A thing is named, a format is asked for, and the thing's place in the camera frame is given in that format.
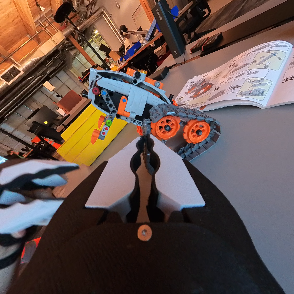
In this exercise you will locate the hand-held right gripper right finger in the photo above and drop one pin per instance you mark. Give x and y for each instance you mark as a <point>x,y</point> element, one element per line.
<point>179,183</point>

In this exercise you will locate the white whiteboard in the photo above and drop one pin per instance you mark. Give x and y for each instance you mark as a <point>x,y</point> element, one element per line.
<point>140,15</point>

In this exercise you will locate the grey desk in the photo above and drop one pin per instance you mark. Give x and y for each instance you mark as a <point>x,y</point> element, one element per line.
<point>252,160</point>

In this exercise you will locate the black power adapter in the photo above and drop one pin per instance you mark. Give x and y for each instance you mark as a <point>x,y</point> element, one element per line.
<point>160,73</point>

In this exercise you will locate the person's left hand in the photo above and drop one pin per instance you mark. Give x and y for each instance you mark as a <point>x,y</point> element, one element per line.
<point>18,234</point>

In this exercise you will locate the wood edged work table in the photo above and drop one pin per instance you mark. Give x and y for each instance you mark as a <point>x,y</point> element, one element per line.
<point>137,55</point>

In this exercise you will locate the grey orange toy brick vehicle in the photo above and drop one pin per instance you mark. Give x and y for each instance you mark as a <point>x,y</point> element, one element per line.
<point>137,96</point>

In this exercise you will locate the white wall vent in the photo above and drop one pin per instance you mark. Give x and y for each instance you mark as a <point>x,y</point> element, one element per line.
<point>10,73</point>

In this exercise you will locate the black battery pack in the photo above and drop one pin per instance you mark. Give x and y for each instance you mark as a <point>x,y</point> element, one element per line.
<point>199,45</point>
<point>212,39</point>

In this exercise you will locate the yellow plastic storage bin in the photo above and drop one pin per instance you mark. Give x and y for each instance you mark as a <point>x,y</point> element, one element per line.
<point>80,142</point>

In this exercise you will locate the black pole lamp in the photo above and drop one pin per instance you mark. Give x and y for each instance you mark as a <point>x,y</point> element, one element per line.
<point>63,12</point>

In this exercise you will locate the orange strip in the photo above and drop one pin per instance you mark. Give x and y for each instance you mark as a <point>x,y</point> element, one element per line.
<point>29,250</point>

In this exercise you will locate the grey Fanttik tool case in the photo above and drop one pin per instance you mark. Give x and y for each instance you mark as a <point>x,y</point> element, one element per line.
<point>168,27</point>

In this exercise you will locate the white instruction booklet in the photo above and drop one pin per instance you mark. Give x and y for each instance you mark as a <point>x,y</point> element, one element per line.
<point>252,80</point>

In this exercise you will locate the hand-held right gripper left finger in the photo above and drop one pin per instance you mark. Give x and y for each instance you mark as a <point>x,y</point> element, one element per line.
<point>110,183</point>

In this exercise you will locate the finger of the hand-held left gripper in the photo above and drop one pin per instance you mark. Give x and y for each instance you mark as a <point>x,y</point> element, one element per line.
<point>27,216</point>
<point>34,168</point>

